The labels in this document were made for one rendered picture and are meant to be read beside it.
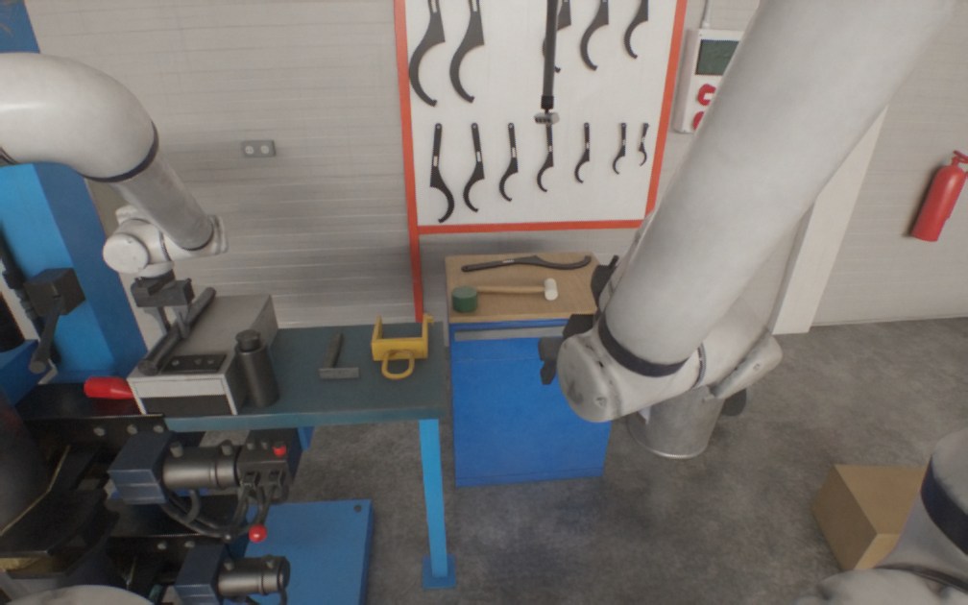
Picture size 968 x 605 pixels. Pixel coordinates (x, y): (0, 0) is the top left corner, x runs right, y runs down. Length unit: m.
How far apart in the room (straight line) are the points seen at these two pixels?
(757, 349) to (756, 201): 0.25
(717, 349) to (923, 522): 0.21
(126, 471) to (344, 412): 0.51
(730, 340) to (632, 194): 2.58
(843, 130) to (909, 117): 3.74
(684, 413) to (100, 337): 2.29
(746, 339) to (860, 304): 3.98
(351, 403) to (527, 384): 0.96
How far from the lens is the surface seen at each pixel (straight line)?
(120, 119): 0.72
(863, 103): 0.32
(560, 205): 2.98
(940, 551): 0.48
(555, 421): 2.25
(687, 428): 2.62
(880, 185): 4.09
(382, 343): 1.41
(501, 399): 2.11
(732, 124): 0.32
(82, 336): 1.70
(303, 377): 1.44
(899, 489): 2.68
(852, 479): 2.60
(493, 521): 2.36
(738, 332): 0.56
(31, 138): 0.71
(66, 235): 1.58
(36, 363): 1.21
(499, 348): 1.95
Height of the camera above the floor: 1.90
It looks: 29 degrees down
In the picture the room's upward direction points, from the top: straight up
